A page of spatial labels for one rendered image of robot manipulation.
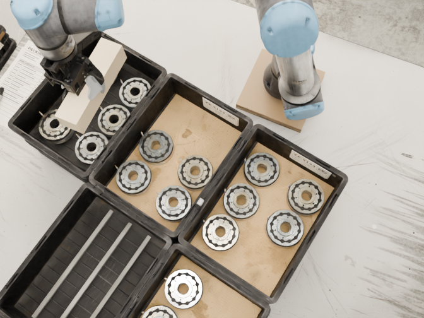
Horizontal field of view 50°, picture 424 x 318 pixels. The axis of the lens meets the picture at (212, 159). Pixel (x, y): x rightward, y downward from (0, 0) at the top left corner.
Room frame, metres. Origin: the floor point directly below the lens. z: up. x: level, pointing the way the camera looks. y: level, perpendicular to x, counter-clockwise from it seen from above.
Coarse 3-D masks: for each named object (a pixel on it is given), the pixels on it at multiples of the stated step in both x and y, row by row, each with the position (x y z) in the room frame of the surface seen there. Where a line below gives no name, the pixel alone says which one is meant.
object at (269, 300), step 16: (256, 128) 0.47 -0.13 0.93; (240, 144) 0.42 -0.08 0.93; (288, 144) 0.41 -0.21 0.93; (320, 160) 0.35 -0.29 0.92; (224, 176) 0.34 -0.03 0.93; (208, 192) 0.30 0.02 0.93; (336, 192) 0.26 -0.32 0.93; (192, 224) 0.22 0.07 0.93; (320, 224) 0.18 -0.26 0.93; (208, 256) 0.13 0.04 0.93; (224, 272) 0.09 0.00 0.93; (288, 272) 0.07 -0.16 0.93; (256, 288) 0.04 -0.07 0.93
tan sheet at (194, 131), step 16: (176, 96) 0.65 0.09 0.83; (176, 112) 0.59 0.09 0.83; (192, 112) 0.58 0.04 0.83; (160, 128) 0.54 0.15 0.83; (176, 128) 0.54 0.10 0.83; (192, 128) 0.53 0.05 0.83; (208, 128) 0.52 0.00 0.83; (224, 128) 0.52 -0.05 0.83; (176, 144) 0.48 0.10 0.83; (192, 144) 0.48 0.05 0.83; (208, 144) 0.47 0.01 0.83; (224, 144) 0.47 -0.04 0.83; (128, 160) 0.45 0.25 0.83; (176, 160) 0.43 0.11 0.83; (160, 176) 0.39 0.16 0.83; (176, 176) 0.38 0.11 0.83; (192, 192) 0.33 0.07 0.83; (144, 208) 0.30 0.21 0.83; (176, 224) 0.24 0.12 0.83
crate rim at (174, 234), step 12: (192, 84) 0.63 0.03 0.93; (156, 96) 0.60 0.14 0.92; (204, 96) 0.58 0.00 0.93; (144, 108) 0.57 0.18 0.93; (228, 108) 0.54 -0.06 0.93; (132, 120) 0.54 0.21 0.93; (108, 156) 0.43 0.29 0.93; (228, 156) 0.39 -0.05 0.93; (96, 168) 0.40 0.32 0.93; (96, 180) 0.37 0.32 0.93; (108, 192) 0.33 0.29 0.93; (204, 192) 0.30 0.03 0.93; (192, 204) 0.27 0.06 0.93; (144, 216) 0.25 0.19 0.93; (180, 228) 0.21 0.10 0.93
